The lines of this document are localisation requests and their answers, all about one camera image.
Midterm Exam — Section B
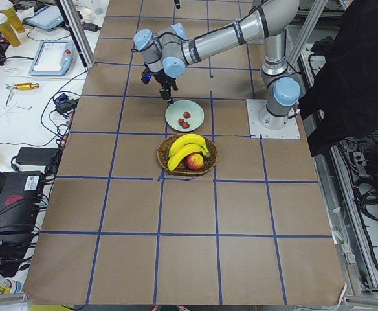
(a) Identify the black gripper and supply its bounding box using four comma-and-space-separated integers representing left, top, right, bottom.
155, 0, 181, 105

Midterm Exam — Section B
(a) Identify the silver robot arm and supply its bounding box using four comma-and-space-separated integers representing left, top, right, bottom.
131, 1, 300, 104

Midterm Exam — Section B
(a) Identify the pale green plate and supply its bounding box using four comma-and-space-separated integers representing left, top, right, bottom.
165, 100, 204, 132

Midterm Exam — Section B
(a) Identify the yellow banana bunch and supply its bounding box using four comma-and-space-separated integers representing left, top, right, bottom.
167, 133, 210, 171

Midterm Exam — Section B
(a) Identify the red yellow apple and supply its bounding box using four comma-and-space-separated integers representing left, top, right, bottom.
186, 153, 204, 170

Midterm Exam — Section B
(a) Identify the white paper cup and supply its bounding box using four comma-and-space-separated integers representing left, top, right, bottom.
80, 8, 93, 23

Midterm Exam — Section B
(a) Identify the woven wicker basket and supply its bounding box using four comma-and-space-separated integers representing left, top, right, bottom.
157, 135, 218, 176

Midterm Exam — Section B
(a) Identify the blue teach pendant near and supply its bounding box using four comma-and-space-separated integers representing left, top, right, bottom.
28, 41, 76, 76

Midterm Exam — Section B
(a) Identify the blue teach pendant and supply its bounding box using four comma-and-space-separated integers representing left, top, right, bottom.
23, 6, 64, 31
28, 41, 76, 76

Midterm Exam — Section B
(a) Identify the blue teach pendant far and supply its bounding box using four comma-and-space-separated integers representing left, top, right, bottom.
23, 6, 64, 31

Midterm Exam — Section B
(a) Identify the black power adapter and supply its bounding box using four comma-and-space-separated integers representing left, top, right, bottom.
11, 147, 58, 171

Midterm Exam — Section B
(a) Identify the yellow bottle white cap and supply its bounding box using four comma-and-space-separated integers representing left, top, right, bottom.
0, 13, 21, 47

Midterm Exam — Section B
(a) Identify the person in black clothes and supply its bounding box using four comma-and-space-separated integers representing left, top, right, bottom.
298, 1, 378, 157

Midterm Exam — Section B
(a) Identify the black computer box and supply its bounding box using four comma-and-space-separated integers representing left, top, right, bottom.
0, 171, 46, 243

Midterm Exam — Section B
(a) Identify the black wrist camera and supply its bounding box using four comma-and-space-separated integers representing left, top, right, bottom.
140, 67, 152, 85

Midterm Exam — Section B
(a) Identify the aluminium frame post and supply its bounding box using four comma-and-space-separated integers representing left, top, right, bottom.
55, 0, 95, 69

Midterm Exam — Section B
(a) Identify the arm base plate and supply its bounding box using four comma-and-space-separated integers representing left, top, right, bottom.
246, 99, 300, 139

